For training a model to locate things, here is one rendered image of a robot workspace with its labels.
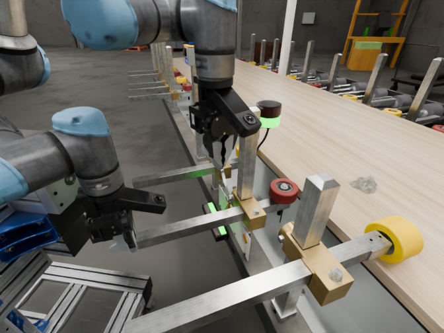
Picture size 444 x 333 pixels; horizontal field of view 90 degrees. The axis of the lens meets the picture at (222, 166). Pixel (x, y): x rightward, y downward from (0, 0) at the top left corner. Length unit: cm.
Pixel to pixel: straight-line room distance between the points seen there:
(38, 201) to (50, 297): 82
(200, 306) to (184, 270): 117
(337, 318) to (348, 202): 32
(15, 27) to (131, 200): 47
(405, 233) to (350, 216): 14
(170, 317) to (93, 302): 99
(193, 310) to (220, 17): 44
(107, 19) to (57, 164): 21
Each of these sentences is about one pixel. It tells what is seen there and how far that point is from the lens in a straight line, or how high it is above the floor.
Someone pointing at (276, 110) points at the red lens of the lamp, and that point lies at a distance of 53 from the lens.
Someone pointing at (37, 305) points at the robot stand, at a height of 21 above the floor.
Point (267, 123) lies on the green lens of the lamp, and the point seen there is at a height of 110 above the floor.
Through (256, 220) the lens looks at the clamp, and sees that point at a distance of 61.
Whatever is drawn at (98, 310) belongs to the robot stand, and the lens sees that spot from 132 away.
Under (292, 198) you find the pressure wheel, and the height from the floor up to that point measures 89.
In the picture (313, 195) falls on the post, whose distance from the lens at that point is 36.
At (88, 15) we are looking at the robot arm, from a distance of 35.
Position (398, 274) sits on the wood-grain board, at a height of 90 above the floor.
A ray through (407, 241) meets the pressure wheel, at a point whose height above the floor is 97.
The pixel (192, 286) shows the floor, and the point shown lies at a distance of 149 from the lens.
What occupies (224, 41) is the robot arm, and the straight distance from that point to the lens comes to 43.
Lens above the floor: 130
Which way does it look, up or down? 34 degrees down
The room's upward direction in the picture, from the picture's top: straight up
